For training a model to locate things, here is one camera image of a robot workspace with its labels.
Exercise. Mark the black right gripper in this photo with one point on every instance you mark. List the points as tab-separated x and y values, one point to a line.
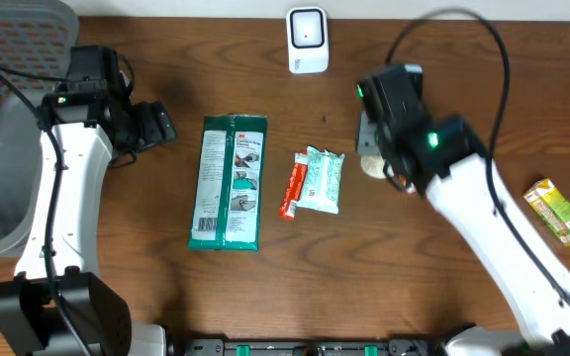
369	143

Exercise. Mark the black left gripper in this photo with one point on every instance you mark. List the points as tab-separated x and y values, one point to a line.
157	130

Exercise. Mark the green lid spice jar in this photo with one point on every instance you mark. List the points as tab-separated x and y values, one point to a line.
373	166

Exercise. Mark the white teal snack packet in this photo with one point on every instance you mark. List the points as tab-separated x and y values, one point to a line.
320	190

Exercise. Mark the red white snack packet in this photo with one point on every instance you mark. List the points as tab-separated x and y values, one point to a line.
294	187

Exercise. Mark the green white barcode packet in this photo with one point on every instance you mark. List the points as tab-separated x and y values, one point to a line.
226	212

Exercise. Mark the green juice carton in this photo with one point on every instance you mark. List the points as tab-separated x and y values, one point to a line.
548	202

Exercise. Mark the orange tissue packet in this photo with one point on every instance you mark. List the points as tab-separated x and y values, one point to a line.
406	185

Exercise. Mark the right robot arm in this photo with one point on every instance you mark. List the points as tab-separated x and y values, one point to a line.
448	164

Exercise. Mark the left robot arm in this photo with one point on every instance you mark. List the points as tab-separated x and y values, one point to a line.
56	302

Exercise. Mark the white barcode scanner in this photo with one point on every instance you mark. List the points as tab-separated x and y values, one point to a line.
308	40

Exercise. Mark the grey plastic mesh basket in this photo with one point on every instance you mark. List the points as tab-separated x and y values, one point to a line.
35	40

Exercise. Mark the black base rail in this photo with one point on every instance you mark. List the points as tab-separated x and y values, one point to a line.
390	347

